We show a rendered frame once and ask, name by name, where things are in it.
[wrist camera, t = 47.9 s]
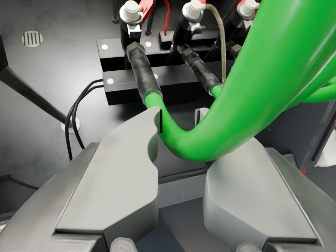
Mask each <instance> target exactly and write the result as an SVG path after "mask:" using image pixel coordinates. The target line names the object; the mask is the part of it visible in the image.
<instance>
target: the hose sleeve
mask: <svg viewBox="0 0 336 252"><path fill-rule="evenodd" d="M130 63H131V66H132V70H133V72H134V75H135V78H136V82H137V85H138V90H139V94H140V96H141V99H142V102H143V104H144V105H145V106H147V105H146V102H145V100H146V97H147V96H148V95H150V94H154V93H156V94H159V95H160V96H161V98H162V100H163V98H164V97H163V94H162V91H161V88H160V86H159V83H158V81H157V80H156V77H155V75H154V73H153V70H152V68H151V65H150V62H149V60H148V58H147V56H146V54H145V53H144V52H143V51H142V50H140V49H137V50H134V51H133V52H132V53H131V54H130Z"/></svg>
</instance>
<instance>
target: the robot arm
mask: <svg viewBox="0 0 336 252"><path fill-rule="evenodd" d="M160 133H163V108H162V107H158V106H154V107H152V108H150V109H148V110H146V111H144V112H142V113H141V114H139V115H137V116H135V117H133V118H132V119H130V120H128V121H126V122H124V123H123V124H121V125H120V126H118V127H117V128H115V129H114V130H113V131H112V132H110V133H109V134H108V135H107V136H106V137H105V138H103V139H102V140H101V141H100V142H92V143H91V144H90V145H88V146H87V147H86V148H85V149H84V150H83V151H82V152H81V153H79V154H78V155H77V156H76V157H75V158H74V159H73V160H71V161H70V162H69V163H68V164H67V165H66V166H65V167H64V168H62V169H61V170H60V171H59V172H58V173H57V174H56V175H55V176H53V177H52V178H51V179H50V180H49V181H48V182H47V183H46V184H44V185H43V186H42V187H41V188H40V189H39V190H38V191H37V192H36V193H35V194H34V195H33V196H32V197H31V198H30V199H29V200H28V201H27V202H26V203H25V204H24V205H23V206H22V207H21V208H20V209H19V210H18V211H17V213H16V214H15V215H14V216H13V217H12V218H11V220H10V221H9V222H8V223H7V225H6V226H5V227H4V228H3V230H2V231H1V232H0V252H138V250H137V248H136V246H135V243H136V242H138V241H139V240H141V239H142V238H144V237H145V236H147V235H148V234H150V233H151V232H153V231H154V230H155V229H156V227H157V226H158V223H159V172H158V169H157V168H156V167H155V165H154V164H153V163H154V161H155V160H156V159H157V158H158V136H159V135H160ZM205 163H206V165H207V166H208V168H209V170H208V171H207V177H206V183H205V189H204V196H203V217H204V225H205V228H206V229H207V231H208V232H209V233H210V234H211V235H213V236H214V237H216V238H217V239H218V240H220V241H221V242H222V243H224V244H225V245H227V246H228V247H229V248H230V252H336V202H335V201H334V200H333V199H332V198H330V197H329V196H328V195H327V194H326V193H325V192H324V191H322V190H321V189H320V188H319V187H318V186H317V185H316V184H314V183H313V182H312V181H311V180H310V179H309V178H307V177H306V176H305V175H304V174H303V173H302V172H301V171H299V170H298V169H297V168H296V167H295V166H294V165H292V164H291V163H290V162H289V161H288V160H287V159H285V158H284V157H283V156H282V155H281V154H280V153H279V152H277V151H276V150H275V149H274V148H268V147H264V146H263V145H262V144H261V143H260V142H259V141H258V140H257V139H255V138H254V137H253V138H252V139H251V140H249V141H248V142H247V143H245V144H244V145H243V146H241V147H240V148H239V149H237V150H236V151H234V152H232V153H230V154H228V155H225V156H223V157H221V158H219V159H216V160H214V161H209V162H205Z"/></svg>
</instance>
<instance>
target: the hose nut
mask: <svg viewBox="0 0 336 252"><path fill-rule="evenodd" d="M134 50H142V51H143V52H144V53H145V55H146V50H145V47H144V46H143V45H141V44H139V43H137V42H133V43H132V44H130V45H129V46H127V56H128V60H129V62H131V60H130V55H131V53H132V52H133V51H134Z"/></svg>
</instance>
